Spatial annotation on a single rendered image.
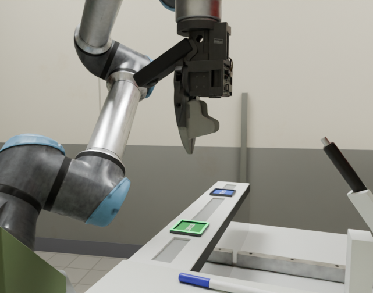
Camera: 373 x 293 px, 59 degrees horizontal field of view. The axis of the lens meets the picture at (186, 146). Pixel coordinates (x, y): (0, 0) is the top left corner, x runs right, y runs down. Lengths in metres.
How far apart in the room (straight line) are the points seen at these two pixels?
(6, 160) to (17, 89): 2.30
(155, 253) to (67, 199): 0.24
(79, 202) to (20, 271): 0.17
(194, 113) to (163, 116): 1.92
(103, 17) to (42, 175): 0.36
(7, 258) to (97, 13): 0.51
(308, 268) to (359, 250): 0.42
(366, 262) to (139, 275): 0.25
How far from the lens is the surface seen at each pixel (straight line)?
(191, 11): 0.54
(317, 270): 0.78
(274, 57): 2.41
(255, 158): 2.39
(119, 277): 0.44
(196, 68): 0.52
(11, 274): 0.58
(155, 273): 0.45
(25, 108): 2.94
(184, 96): 0.52
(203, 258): 0.52
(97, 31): 0.84
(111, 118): 0.81
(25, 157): 0.69
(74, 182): 0.68
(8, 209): 0.64
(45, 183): 0.68
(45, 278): 0.65
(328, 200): 2.52
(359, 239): 0.36
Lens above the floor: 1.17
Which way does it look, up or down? 6 degrees down
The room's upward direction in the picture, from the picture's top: straight up
